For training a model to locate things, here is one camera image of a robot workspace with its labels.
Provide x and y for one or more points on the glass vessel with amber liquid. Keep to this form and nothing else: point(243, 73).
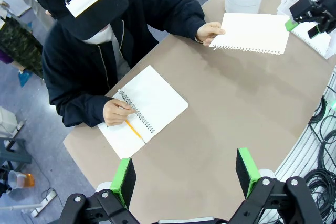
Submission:
point(22, 180)

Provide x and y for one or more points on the orange pencil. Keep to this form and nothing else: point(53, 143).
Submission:
point(134, 130)

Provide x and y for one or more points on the person's right hand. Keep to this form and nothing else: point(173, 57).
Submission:
point(114, 112)

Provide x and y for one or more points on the person's left hand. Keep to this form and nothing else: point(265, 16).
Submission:
point(207, 32)

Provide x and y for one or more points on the teal plastic piece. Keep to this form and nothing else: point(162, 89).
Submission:
point(25, 77)

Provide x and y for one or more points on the white storage crate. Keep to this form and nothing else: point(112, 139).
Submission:
point(6, 120)

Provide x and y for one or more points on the white face mask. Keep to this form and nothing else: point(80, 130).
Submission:
point(101, 36)

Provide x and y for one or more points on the grey stool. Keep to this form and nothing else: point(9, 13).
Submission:
point(15, 155)

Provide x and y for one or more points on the white power strip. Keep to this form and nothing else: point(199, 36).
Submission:
point(44, 203)

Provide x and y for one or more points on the white perforated plastic basket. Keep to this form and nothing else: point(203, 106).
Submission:
point(286, 1)

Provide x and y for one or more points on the person in black jacket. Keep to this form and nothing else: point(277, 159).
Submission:
point(78, 77)

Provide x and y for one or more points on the black cap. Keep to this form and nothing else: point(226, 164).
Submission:
point(105, 19)

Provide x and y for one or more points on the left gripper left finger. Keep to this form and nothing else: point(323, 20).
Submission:
point(123, 182)

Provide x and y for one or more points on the white spiral notebook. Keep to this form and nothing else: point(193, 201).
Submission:
point(160, 98)

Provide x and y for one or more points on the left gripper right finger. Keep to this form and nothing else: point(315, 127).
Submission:
point(246, 171)

